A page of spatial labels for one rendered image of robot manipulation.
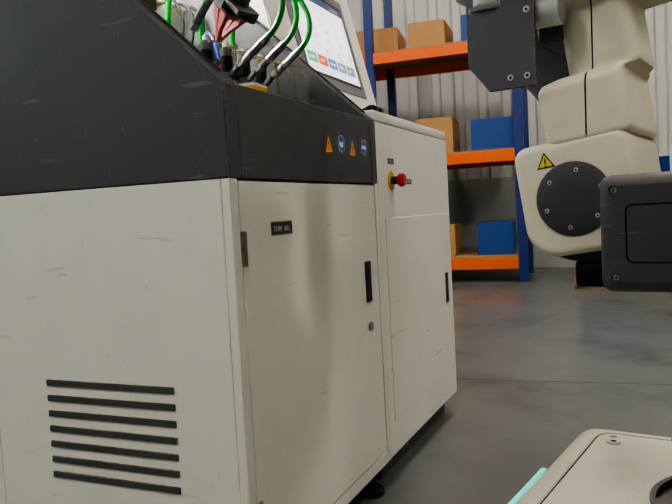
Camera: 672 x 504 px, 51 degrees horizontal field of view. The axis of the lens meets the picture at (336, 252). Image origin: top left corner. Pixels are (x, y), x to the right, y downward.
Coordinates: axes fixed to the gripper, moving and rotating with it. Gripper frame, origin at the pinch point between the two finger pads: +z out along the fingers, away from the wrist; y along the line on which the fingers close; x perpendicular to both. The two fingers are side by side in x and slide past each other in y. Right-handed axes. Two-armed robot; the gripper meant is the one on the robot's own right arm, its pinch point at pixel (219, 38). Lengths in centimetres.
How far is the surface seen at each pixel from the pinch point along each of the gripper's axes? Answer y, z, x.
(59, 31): 0.6, 4.3, 36.6
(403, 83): 284, 145, -578
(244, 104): -34.2, -4.5, 22.9
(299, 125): -32.1, 0.6, 2.9
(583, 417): -105, 62, -116
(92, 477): -55, 66, 40
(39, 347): -30, 55, 41
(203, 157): -37.7, 4.2, 30.4
